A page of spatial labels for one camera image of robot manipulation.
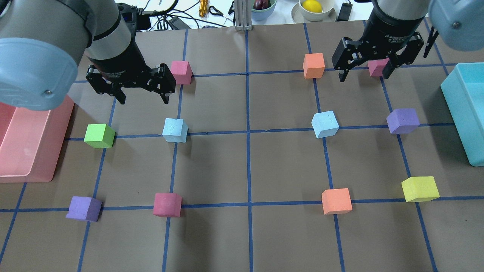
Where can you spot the left purple block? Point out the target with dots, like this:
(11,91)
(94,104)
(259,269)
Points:
(84,209)

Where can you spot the right far pink block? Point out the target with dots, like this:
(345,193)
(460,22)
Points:
(376,67)

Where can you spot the left far pink block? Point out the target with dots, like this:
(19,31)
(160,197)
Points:
(182,72)

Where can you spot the orange block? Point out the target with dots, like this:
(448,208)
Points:
(336,201)
(313,65)

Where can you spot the right purple block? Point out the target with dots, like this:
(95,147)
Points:
(402,121)

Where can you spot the black power adapter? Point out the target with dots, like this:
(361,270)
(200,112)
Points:
(345,11)

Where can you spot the near orange block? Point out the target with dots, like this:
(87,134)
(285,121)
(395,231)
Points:
(336,201)

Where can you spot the blue bowl with fruit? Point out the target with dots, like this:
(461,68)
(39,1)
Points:
(262,9)

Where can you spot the pink block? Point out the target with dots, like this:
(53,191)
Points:
(376,67)
(167,205)
(182,72)

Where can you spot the green block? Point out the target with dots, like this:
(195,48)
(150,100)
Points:
(99,136)

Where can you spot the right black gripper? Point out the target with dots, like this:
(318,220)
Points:
(386,27)

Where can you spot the beige bowl with lemon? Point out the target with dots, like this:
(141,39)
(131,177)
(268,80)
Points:
(313,11)

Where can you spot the light blue block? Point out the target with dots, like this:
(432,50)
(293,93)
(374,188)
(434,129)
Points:
(325,124)
(175,130)

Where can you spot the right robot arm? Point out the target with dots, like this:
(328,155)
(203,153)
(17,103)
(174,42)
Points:
(398,29)

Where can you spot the brass cylinder tool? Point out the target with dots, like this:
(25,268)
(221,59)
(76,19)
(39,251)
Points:
(203,8)

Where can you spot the cyan tray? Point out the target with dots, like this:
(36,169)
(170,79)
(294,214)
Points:
(463,90)

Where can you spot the pink tray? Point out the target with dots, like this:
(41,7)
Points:
(31,142)

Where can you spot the far orange block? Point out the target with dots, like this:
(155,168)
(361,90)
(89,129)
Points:
(313,65)

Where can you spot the aluminium frame post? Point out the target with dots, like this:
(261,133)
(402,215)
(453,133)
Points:
(242,15)

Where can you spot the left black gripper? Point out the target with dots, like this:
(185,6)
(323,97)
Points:
(121,60)

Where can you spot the left near pink block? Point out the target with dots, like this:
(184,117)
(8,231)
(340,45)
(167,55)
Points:
(167,205)

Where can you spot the yellow block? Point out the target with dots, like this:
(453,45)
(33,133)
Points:
(420,189)

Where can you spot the purple block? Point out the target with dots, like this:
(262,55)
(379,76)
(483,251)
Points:
(84,209)
(402,121)

